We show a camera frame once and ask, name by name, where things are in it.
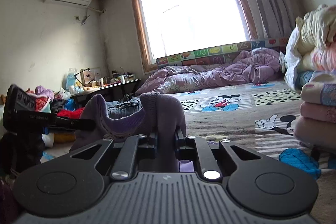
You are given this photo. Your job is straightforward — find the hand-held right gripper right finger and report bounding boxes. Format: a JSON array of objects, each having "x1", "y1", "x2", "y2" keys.
[{"x1": 175, "y1": 130, "x2": 263, "y2": 180}]

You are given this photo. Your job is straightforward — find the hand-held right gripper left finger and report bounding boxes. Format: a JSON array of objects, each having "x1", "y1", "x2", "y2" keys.
[{"x1": 70, "y1": 132, "x2": 159, "y2": 180}]

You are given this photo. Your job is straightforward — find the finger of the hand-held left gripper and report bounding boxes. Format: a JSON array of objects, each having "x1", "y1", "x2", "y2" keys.
[{"x1": 54, "y1": 115, "x2": 96, "y2": 132}]

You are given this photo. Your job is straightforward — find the purple sweatshirt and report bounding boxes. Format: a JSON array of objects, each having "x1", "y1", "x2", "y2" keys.
[{"x1": 70, "y1": 91, "x2": 195, "y2": 172}]

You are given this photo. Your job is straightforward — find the black clothes pile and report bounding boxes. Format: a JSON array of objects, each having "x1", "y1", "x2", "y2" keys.
[{"x1": 51, "y1": 99, "x2": 68, "y2": 115}]

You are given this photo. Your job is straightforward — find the person's left hand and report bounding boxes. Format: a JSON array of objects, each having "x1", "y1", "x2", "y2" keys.
[{"x1": 0, "y1": 132, "x2": 46, "y2": 179}]

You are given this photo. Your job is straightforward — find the mustard knit garment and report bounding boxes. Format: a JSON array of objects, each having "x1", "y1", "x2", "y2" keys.
[{"x1": 52, "y1": 132, "x2": 77, "y2": 144}]

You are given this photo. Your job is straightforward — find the blue plastic bag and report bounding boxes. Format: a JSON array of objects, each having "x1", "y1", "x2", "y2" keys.
[{"x1": 64, "y1": 98, "x2": 77, "y2": 112}]

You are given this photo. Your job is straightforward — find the red patterned bag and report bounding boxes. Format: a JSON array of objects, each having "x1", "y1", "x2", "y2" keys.
[{"x1": 26, "y1": 90, "x2": 53, "y2": 113}]

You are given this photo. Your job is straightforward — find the white fleece garment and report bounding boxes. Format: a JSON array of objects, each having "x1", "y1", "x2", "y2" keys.
[{"x1": 41, "y1": 132, "x2": 56, "y2": 147}]

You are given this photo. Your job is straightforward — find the purple fluffy cloth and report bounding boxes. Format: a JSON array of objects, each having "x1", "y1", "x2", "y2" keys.
[{"x1": 34, "y1": 85, "x2": 55, "y2": 99}]

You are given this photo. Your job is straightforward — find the denim jeans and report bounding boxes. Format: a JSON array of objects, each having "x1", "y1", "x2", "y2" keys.
[{"x1": 106, "y1": 96, "x2": 144, "y2": 120}]

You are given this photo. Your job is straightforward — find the light blue packet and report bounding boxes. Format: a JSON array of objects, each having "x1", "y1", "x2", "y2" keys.
[{"x1": 65, "y1": 68, "x2": 78, "y2": 91}]

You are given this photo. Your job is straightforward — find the black desk lamp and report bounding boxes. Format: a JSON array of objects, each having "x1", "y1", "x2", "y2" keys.
[{"x1": 74, "y1": 68, "x2": 91, "y2": 88}]

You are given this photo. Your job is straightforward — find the white picture board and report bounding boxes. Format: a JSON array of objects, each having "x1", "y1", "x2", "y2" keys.
[{"x1": 80, "y1": 68, "x2": 102, "y2": 87}]

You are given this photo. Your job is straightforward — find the clutter of small desk items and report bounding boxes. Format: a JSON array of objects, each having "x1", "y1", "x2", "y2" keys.
[{"x1": 86, "y1": 74, "x2": 136, "y2": 88}]

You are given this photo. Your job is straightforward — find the dark desk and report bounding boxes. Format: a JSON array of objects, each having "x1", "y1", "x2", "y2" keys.
[{"x1": 70, "y1": 78, "x2": 142, "y2": 99}]

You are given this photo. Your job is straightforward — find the purple duvet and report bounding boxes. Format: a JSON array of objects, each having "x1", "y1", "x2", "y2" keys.
[{"x1": 135, "y1": 47, "x2": 286, "y2": 95}]

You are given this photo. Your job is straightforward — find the person's maroon clothing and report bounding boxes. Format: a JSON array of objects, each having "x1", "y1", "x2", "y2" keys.
[{"x1": 0, "y1": 179, "x2": 22, "y2": 224}]

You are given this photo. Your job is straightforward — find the colourful letter foam mat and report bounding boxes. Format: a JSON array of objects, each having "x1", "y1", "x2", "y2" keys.
[{"x1": 156, "y1": 36, "x2": 290, "y2": 70}]

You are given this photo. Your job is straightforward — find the window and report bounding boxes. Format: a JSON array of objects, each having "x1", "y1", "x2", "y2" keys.
[{"x1": 128, "y1": 0, "x2": 259, "y2": 73}]

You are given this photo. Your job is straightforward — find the beige folded garment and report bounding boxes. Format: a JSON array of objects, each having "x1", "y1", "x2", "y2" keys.
[{"x1": 292, "y1": 116, "x2": 336, "y2": 149}]

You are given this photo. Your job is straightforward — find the pink folded garment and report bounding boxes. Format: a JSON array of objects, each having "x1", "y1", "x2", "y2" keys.
[{"x1": 300, "y1": 102, "x2": 336, "y2": 125}]

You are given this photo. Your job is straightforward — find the cream printed folded sweatshirt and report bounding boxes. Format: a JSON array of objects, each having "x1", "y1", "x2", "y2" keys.
[{"x1": 300, "y1": 74, "x2": 336, "y2": 107}]

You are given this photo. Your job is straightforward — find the cream quilt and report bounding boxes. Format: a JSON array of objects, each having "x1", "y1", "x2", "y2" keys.
[{"x1": 295, "y1": 3, "x2": 336, "y2": 57}]

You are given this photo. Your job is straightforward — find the air conditioner power cable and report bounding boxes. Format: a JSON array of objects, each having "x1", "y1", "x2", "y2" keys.
[{"x1": 75, "y1": 7, "x2": 91, "y2": 25}]

